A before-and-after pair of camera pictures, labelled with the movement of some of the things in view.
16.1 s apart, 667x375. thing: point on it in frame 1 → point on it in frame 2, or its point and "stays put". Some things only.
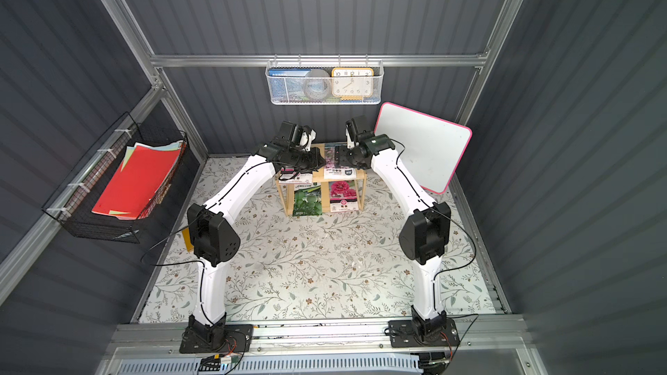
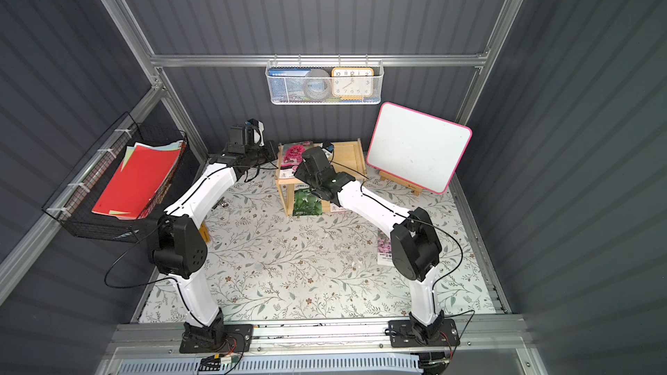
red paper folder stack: [144, 172] stays put
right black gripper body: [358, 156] → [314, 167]
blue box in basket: [287, 84] stays put
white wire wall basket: [325, 82] stays put
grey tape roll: [317, 84] stays put
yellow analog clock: [353, 82] stays put
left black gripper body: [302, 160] → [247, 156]
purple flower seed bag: [333, 172] → [384, 249]
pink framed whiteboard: [433, 149] stays put
